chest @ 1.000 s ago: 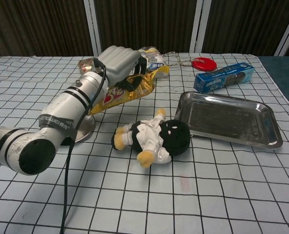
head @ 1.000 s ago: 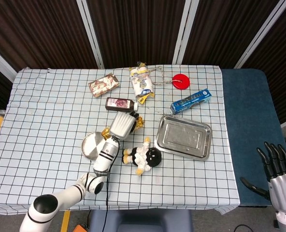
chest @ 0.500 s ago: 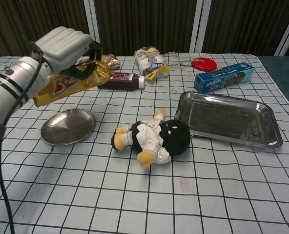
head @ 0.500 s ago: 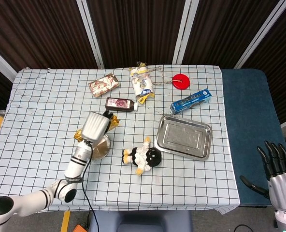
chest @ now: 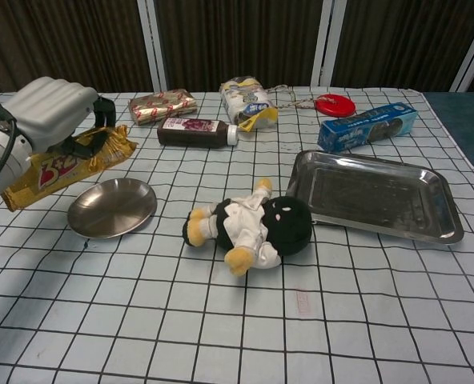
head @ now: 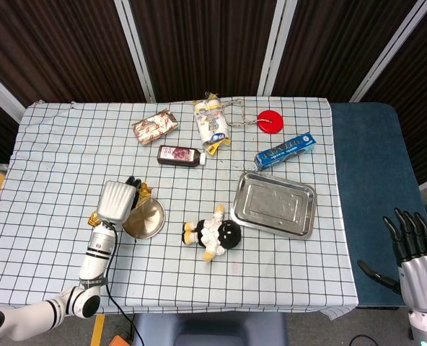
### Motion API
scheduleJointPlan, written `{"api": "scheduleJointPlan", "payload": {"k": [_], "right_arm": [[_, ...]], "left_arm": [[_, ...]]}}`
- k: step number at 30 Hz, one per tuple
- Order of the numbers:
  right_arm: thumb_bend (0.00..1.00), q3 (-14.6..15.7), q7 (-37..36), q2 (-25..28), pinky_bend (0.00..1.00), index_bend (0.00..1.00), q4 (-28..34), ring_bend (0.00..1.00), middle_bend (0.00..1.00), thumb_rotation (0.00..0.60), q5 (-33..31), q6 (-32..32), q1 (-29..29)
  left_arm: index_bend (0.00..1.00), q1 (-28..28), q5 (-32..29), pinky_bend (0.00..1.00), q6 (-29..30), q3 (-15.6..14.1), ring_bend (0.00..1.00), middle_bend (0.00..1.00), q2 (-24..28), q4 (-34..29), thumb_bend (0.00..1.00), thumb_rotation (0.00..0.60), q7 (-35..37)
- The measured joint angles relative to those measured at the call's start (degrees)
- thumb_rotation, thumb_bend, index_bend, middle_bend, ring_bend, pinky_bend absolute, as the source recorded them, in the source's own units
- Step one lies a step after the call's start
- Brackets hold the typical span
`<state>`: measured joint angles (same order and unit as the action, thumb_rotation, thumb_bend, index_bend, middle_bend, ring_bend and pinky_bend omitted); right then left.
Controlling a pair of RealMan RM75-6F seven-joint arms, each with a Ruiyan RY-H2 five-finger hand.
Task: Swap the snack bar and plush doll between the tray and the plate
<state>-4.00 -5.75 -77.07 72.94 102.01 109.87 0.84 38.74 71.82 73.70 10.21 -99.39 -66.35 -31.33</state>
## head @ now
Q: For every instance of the white yellow snack bag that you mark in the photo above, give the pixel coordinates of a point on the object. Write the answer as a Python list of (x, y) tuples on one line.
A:
[(211, 122)]

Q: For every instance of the black white plush toy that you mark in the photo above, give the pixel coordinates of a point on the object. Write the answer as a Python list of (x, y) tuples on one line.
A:
[(231, 234)]

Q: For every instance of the blue toothpaste box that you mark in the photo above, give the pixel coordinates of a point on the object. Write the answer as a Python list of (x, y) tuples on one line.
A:
[(282, 152)]

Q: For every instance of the dark brown small bottle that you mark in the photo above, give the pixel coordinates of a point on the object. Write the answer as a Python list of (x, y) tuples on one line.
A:
[(177, 155)]

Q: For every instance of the rectangular metal tray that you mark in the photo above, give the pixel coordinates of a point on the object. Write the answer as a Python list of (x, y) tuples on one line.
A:
[(275, 205)]

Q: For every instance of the gold cracker packet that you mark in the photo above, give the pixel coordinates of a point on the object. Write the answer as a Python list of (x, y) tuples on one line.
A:
[(144, 191)]

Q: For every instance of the round metal plate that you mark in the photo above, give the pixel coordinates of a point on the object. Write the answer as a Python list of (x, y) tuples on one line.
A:
[(145, 220)]

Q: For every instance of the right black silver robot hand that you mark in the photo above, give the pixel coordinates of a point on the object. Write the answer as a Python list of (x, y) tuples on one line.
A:
[(421, 281)]

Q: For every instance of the silver red snack packet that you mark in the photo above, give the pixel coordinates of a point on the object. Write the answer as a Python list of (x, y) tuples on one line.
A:
[(156, 127)]

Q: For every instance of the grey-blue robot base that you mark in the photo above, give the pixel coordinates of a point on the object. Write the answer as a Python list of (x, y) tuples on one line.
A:
[(210, 329)]

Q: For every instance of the red plastic disc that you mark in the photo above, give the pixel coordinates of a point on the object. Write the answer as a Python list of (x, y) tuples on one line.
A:
[(271, 122)]

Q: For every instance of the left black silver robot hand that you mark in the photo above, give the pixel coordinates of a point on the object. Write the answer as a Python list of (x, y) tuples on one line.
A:
[(114, 202)]

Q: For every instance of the orange floor object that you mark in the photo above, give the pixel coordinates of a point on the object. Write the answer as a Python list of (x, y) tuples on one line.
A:
[(119, 340)]

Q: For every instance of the checkered light blue tablecloth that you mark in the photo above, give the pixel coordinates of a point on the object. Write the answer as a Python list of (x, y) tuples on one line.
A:
[(37, 234)]

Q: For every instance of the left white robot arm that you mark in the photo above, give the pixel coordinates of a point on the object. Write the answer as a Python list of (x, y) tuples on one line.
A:
[(94, 259)]

